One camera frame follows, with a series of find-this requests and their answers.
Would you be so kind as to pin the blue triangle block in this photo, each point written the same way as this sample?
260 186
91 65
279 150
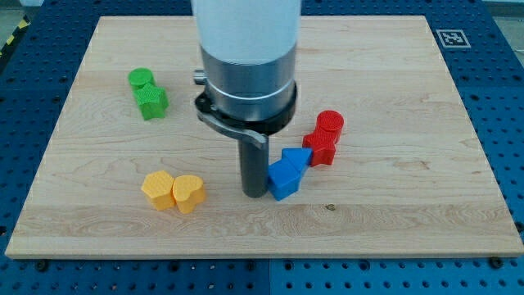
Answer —
299 157

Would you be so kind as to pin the blue cube block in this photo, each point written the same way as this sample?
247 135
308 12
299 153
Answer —
284 179

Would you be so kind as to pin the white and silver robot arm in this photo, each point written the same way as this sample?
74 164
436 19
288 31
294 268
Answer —
248 49

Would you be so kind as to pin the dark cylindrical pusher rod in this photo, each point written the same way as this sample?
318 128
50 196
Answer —
254 165

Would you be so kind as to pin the red star block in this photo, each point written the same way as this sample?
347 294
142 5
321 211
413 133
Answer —
323 146

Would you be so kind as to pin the red cylinder block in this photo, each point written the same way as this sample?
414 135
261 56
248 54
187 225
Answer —
330 123

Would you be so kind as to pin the yellow heart block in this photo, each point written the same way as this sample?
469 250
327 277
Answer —
188 191

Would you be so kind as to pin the yellow hexagon block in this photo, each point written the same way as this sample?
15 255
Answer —
157 187

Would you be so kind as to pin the green star block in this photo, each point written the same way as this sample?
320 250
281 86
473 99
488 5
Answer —
152 101

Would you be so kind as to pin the wooden board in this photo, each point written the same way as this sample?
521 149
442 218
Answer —
409 179

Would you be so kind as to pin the green cylinder block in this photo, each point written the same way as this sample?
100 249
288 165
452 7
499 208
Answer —
139 77

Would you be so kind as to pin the white fiducial marker tag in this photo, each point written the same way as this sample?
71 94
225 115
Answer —
452 38

